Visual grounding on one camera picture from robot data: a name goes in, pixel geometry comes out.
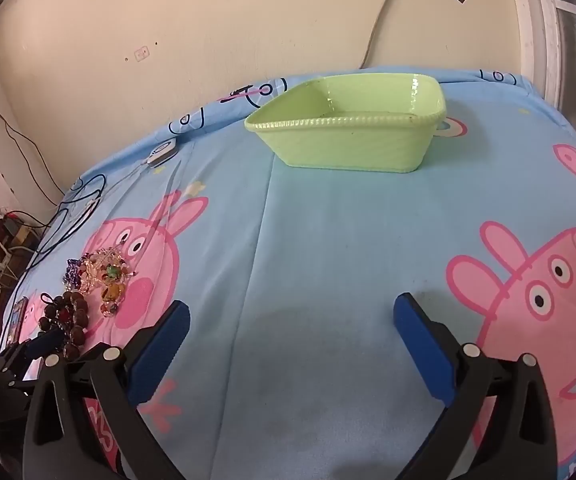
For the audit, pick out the small white device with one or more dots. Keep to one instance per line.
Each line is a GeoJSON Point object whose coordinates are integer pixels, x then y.
{"type": "Point", "coordinates": [160, 154]}

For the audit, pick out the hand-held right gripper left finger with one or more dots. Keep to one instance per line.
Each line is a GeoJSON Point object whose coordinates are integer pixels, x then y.
{"type": "Point", "coordinates": [160, 347]}

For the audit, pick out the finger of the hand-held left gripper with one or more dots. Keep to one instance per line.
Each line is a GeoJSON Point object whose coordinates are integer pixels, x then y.
{"type": "Point", "coordinates": [43, 344]}

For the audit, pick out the white window frame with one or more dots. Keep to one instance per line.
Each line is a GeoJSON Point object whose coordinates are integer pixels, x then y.
{"type": "Point", "coordinates": [537, 30]}

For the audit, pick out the blue cartoon printed bedsheet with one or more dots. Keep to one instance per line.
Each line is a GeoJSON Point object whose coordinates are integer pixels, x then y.
{"type": "Point", "coordinates": [318, 260]}

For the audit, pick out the smartphone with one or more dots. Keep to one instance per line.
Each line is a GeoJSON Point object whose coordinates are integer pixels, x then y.
{"type": "Point", "coordinates": [18, 316]}

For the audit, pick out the small wall sticker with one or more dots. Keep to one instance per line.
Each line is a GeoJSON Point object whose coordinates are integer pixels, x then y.
{"type": "Point", "coordinates": [141, 53]}

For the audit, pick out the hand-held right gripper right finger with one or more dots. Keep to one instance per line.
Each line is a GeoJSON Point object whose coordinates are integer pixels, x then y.
{"type": "Point", "coordinates": [425, 347]}

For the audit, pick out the green plastic basket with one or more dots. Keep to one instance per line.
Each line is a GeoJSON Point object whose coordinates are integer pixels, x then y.
{"type": "Point", "coordinates": [352, 140]}

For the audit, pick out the gold amber jewelry pile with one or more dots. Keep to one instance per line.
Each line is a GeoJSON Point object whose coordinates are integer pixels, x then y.
{"type": "Point", "coordinates": [110, 277]}

